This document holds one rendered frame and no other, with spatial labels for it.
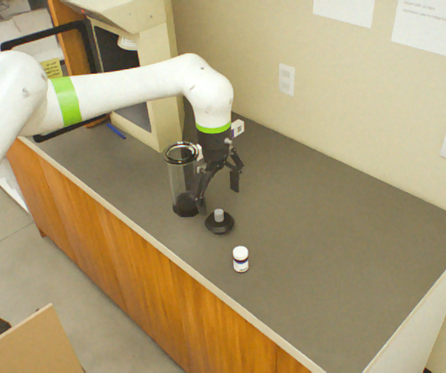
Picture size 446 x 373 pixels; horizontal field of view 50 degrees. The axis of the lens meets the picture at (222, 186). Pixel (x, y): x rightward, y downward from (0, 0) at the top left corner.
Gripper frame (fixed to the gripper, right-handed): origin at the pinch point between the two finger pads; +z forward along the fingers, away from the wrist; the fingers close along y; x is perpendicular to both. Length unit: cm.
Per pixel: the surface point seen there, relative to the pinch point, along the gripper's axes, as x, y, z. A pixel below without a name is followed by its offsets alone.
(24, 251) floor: 142, -26, 107
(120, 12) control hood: 46, 8, -43
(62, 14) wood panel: 83, 7, -34
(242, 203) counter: 2.7, 12.7, 11.9
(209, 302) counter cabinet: -8.4, -14.4, 28.0
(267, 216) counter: -7.6, 13.3, 11.8
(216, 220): 0.1, -1.6, 8.0
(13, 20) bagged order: 177, 24, -5
